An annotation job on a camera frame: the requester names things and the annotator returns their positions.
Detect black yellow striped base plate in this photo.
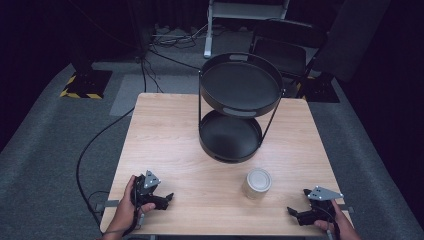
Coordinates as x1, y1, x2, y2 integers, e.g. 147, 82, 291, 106
59, 69, 114, 100

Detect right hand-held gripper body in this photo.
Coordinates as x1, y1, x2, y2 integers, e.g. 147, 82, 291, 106
297, 185, 345, 228

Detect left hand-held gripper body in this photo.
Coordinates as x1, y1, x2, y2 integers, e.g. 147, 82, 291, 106
131, 169, 165, 211

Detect person's right hand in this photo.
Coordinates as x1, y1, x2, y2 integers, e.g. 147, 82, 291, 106
313, 199, 355, 236

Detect person's left hand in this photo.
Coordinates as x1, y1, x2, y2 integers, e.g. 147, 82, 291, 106
107, 174, 157, 236

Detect black two-tier round tray rack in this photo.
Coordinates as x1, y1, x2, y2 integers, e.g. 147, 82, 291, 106
197, 51, 286, 164

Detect black folding chair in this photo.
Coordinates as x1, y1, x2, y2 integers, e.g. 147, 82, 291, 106
249, 19, 329, 99

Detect white metal stand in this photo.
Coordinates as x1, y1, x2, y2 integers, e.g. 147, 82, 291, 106
203, 0, 291, 59

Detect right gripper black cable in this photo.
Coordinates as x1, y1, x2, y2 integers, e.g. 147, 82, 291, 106
314, 204, 342, 240

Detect dark grey panel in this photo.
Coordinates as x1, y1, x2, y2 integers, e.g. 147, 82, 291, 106
316, 0, 392, 83

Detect silver metal can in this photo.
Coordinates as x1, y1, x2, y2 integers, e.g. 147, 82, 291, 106
241, 167, 273, 201

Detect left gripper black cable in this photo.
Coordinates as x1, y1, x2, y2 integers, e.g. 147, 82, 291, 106
120, 186, 146, 237

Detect black stand base plate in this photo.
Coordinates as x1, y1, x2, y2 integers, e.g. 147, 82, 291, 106
301, 73, 341, 104

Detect long black floor cable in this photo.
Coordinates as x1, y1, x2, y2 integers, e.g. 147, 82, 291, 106
75, 49, 148, 234

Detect bundle of floor cables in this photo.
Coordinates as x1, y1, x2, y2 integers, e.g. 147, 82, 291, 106
148, 23, 209, 51

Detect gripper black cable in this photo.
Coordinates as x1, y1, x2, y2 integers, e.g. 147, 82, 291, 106
314, 204, 342, 240
120, 186, 146, 237

